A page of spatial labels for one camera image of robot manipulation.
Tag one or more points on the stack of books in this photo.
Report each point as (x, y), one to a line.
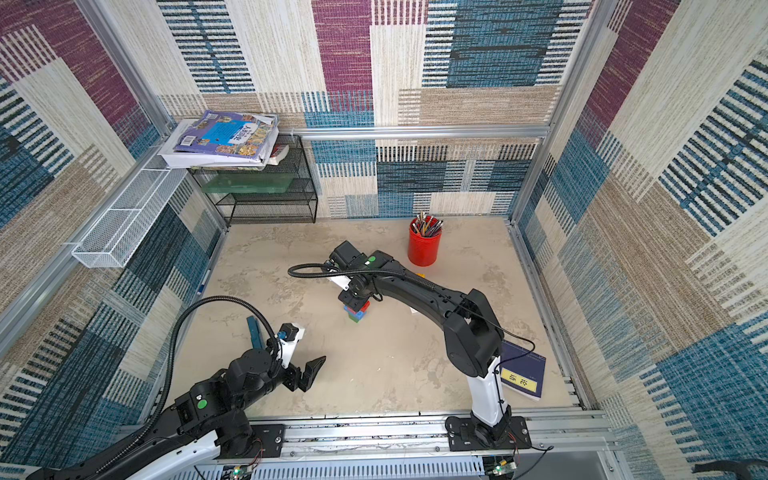
(225, 140)

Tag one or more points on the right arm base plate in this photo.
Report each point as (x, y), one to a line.
(469, 434)

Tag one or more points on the dark blue notebook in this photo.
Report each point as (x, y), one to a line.
(522, 370)

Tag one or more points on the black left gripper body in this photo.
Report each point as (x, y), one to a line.
(291, 378)

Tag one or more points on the green folder on shelf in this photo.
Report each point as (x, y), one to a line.
(248, 183)

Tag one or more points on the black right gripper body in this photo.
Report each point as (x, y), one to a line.
(355, 294)

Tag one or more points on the black wire mesh shelf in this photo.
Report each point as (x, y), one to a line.
(282, 193)

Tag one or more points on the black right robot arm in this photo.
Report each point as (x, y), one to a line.
(472, 333)

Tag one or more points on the pens in cup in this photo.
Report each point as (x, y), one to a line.
(425, 225)

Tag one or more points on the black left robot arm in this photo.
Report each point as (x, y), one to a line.
(208, 419)

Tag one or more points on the white wire basket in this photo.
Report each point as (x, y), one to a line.
(117, 234)

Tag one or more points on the teal blue marker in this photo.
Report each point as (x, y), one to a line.
(255, 333)

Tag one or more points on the red pen cup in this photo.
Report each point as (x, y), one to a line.
(423, 248)

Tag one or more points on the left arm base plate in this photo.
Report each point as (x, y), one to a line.
(265, 441)

